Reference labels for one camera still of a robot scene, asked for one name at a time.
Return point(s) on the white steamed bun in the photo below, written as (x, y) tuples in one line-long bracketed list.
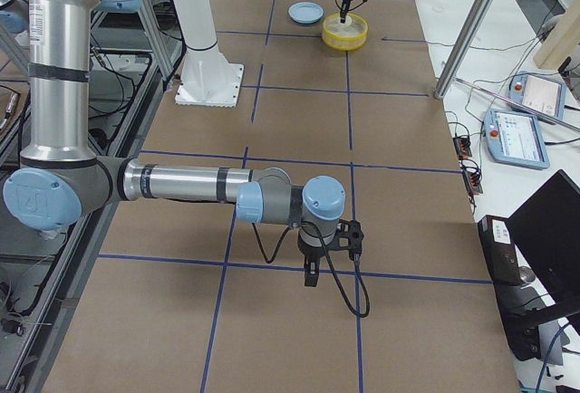
[(345, 20)]

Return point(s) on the yellow bamboo steamer basket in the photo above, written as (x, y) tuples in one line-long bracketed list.
[(343, 37)]

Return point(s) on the light blue plate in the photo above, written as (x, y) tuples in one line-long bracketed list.
[(305, 13)]

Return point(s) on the far orange black hub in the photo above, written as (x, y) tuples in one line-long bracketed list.
[(462, 143)]

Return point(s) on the orange black hub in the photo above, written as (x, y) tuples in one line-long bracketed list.
[(462, 143), (472, 176)]

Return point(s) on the near orange black hub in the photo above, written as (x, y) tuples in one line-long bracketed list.
[(472, 176)]

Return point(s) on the near blue teach pendant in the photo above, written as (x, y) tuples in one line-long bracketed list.
[(514, 138)]

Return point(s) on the blue teach pendant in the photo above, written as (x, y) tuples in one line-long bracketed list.
[(514, 138), (538, 92)]

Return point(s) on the far blue teach pendant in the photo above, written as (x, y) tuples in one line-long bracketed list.
[(538, 92)]

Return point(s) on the black laptop computer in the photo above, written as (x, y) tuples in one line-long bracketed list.
[(545, 229)]

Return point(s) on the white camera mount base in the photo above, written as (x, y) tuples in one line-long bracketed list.
[(203, 85)]

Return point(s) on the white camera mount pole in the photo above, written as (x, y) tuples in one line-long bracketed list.
[(196, 24)]

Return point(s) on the aluminium frame post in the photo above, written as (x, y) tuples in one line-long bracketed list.
[(467, 33)]

